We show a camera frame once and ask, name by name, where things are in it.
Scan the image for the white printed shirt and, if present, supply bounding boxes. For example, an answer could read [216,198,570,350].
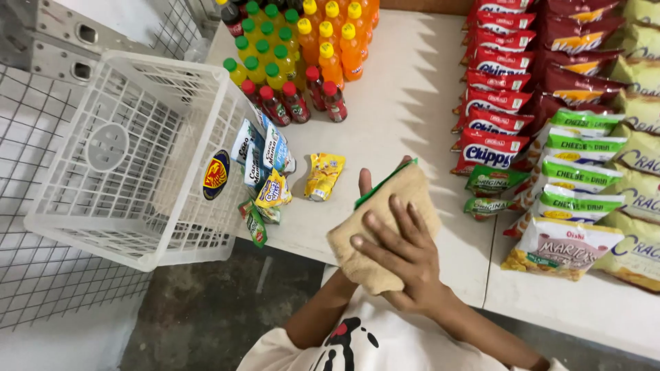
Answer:
[237,286,570,371]

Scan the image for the yellow purple cheese sachet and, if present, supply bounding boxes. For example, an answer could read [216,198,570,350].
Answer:
[255,169,293,209]

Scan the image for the person's left hand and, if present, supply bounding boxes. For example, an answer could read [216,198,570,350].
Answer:
[358,156,413,198]

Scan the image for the beige cleaning cloth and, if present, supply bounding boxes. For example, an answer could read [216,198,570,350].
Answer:
[326,162,443,296]

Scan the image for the small green sachet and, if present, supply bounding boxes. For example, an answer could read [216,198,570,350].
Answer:
[257,204,282,225]

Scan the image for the group of green-capped yellow bottles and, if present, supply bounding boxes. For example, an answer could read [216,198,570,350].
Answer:
[223,0,306,94]

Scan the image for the grey metal frame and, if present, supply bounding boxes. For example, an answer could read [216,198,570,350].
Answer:
[0,0,223,89]

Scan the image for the row of red chip packets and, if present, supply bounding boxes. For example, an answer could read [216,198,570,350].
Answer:
[451,0,537,177]

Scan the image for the wire mesh rack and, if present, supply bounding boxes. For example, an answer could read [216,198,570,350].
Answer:
[0,62,155,331]

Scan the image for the blue white drink sachet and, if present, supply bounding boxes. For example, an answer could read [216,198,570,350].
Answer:
[262,123,297,175]
[243,144,270,190]
[230,119,266,166]

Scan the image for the row of dark red packets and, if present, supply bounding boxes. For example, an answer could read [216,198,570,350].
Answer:
[528,0,629,127]

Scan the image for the white plastic basket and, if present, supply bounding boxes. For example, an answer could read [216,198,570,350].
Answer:
[23,50,270,273]

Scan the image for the yellow spouted pouch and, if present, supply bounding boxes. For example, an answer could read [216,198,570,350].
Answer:
[304,153,347,202]

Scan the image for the small green nut packet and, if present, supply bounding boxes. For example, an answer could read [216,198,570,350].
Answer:
[465,165,531,198]
[462,197,517,222]

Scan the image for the row of pale yellow cracker packets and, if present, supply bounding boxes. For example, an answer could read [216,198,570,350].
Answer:
[592,0,660,294]

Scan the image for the green red sachet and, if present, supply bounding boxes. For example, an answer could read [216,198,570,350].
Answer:
[238,198,269,249]

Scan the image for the person's right hand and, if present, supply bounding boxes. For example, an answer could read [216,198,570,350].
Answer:
[350,195,458,314]

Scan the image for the group of yellow-capped orange bottles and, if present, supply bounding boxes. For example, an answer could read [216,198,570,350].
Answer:
[296,0,381,89]

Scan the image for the red-capped dark drink bottle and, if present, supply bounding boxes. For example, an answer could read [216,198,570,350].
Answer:
[281,81,311,124]
[241,79,262,106]
[305,65,327,112]
[322,81,348,123]
[259,86,293,127]

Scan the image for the black-capped dark soda bottle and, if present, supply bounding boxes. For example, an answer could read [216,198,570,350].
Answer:
[216,0,244,38]

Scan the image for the white vegetable cracker packet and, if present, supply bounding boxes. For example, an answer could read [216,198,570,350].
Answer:
[500,216,625,282]

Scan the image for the green white cheese snack packet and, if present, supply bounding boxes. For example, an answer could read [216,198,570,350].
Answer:
[526,129,628,167]
[548,109,626,139]
[516,156,625,196]
[503,185,626,239]

